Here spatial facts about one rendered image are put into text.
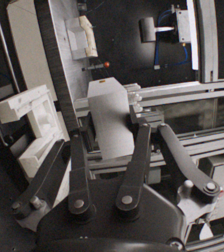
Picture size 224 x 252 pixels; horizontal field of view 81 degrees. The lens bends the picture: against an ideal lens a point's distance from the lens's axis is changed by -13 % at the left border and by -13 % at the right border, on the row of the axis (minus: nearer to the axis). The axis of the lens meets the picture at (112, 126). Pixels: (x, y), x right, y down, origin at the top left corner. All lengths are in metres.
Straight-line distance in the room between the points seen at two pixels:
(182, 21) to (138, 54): 0.32
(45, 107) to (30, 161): 0.14
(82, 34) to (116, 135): 0.47
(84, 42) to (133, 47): 0.32
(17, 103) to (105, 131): 0.15
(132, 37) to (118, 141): 0.70
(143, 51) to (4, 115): 0.73
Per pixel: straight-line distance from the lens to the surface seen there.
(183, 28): 0.63
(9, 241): 0.55
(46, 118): 0.33
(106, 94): 0.18
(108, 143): 0.21
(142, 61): 0.85
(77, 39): 0.61
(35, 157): 0.28
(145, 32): 0.60
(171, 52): 0.89
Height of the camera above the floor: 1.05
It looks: 5 degrees down
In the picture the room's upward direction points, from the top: 81 degrees clockwise
